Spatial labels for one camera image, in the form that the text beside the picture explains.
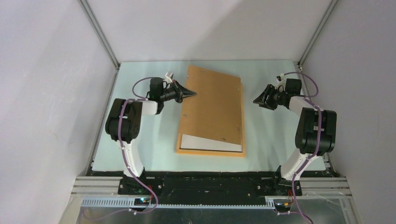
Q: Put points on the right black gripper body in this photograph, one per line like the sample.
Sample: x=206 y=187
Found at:
x=278 y=97

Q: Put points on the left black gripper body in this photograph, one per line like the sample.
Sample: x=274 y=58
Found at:
x=170 y=93

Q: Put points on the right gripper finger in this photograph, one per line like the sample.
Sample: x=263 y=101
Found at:
x=271 y=105
x=265 y=96

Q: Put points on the brown backing board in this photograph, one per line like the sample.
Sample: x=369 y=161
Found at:
x=215 y=111

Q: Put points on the orange wooden picture frame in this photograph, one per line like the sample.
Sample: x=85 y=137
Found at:
x=218 y=153

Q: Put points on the landscape photo print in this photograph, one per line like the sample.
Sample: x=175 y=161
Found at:
x=198 y=143

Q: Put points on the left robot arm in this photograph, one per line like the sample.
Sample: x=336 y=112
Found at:
x=123 y=123

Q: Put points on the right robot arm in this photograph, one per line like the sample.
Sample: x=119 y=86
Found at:
x=316 y=130

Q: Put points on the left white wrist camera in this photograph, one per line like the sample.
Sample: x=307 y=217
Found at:
x=169 y=77

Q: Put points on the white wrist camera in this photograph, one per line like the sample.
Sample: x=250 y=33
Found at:
x=281 y=79
x=169 y=77

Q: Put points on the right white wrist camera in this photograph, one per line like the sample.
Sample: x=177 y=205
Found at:
x=281 y=79

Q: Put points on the right aluminium corner post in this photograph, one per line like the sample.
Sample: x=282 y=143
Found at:
x=317 y=32

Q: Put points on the aluminium corner post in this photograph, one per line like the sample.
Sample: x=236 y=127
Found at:
x=88 y=11
x=317 y=32

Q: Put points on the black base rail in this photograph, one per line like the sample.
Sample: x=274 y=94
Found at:
x=210 y=189

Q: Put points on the left aluminium corner post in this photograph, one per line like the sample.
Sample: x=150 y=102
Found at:
x=88 y=11

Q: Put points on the aluminium frame front rail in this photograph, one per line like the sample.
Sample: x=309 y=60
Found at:
x=325 y=206

